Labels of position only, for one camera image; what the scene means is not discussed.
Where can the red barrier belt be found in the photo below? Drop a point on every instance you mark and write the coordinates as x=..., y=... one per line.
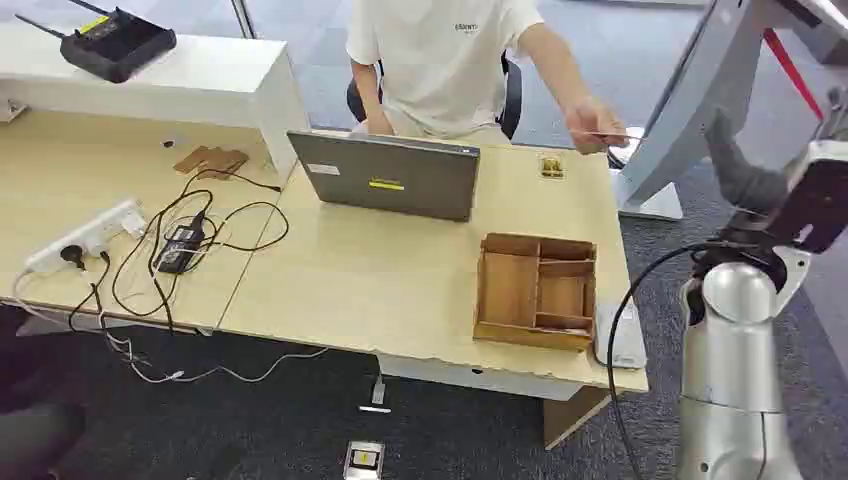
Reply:
x=792, y=69

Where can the person's right hand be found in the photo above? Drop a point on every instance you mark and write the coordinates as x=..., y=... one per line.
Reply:
x=379, y=124

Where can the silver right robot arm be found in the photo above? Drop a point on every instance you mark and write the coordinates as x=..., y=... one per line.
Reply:
x=729, y=371

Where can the black power adapter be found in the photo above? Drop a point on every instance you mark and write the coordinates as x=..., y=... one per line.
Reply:
x=177, y=250

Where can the person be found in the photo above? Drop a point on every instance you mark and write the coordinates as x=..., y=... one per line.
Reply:
x=437, y=66

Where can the white desk shelf riser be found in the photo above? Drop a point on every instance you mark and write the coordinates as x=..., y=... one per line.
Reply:
x=199, y=79

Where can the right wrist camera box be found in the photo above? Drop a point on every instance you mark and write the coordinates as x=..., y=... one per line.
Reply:
x=818, y=199

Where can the grey laptop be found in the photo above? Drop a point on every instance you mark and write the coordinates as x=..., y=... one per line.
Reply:
x=391, y=179

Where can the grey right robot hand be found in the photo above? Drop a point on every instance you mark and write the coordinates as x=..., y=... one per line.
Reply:
x=745, y=182

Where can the white under-desk rail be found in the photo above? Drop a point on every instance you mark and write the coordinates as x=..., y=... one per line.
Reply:
x=477, y=378

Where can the brown flat wooden pieces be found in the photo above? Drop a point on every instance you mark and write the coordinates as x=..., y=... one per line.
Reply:
x=212, y=161

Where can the person's left hand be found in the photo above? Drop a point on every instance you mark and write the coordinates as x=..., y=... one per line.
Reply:
x=593, y=122

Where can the black plug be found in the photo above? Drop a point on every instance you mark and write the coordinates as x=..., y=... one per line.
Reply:
x=71, y=255

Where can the wooden compartment box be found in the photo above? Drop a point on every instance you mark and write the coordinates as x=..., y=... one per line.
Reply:
x=507, y=291

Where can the white power strip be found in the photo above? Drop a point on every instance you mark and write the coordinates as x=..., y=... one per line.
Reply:
x=86, y=235

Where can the pale grey flat pad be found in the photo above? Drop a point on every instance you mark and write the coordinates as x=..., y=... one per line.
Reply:
x=623, y=344

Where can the black router with antennas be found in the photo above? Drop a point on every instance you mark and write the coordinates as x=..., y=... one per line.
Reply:
x=116, y=46

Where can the metal floor socket box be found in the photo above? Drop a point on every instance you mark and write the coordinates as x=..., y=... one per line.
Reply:
x=363, y=460

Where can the round barrier post base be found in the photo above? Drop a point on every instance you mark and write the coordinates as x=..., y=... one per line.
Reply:
x=623, y=156

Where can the wooden desk leg panel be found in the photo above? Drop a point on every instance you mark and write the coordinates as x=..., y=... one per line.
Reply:
x=570, y=417

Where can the black office chair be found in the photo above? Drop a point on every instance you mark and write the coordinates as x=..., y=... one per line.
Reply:
x=511, y=99

